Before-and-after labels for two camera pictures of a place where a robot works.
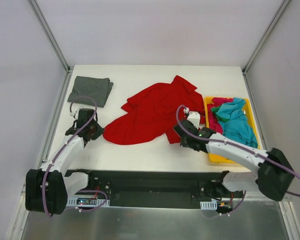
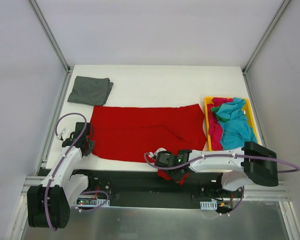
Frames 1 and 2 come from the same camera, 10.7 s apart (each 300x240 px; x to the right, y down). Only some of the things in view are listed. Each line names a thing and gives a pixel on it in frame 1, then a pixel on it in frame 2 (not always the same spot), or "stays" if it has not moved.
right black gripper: (185, 133) -> (174, 175)
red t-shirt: (153, 111) -> (127, 134)
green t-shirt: (214, 110) stays
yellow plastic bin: (250, 115) stays
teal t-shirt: (237, 128) stays
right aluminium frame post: (265, 36) stays
